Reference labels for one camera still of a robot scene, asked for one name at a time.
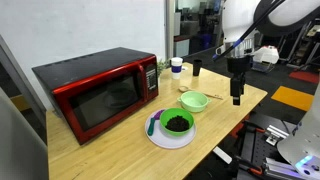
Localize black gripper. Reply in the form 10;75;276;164
227;56;252;105

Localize beige plastic spoon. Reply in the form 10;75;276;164
178;86;223;100

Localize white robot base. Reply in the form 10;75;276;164
277;84;320;180

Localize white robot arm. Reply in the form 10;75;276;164
221;0;320;105

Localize light green pot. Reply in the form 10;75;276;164
177;91;211;113

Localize dark objects in bowl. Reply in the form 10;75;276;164
166;116;189;132

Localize bright green bowl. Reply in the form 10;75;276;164
160;108;195;137

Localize white machine in background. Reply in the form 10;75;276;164
252;46;279;73

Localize black plastic cup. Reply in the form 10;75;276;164
193;59;202;76

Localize white cup blue band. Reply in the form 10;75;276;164
171;57;183;79

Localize small potted green plant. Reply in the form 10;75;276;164
157;59;170;77

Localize teal purple toy knife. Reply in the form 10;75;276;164
147;109;165;136

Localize white round plate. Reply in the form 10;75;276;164
145;110;197;149

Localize red black microwave oven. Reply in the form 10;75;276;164
32;47;158;144

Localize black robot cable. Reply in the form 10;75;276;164
212;0;286;62

